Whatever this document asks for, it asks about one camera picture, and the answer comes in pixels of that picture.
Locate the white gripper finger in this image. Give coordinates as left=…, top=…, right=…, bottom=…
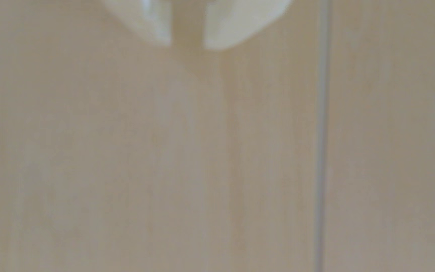
left=100, top=0, right=173, bottom=47
left=203, top=0, right=293, bottom=51

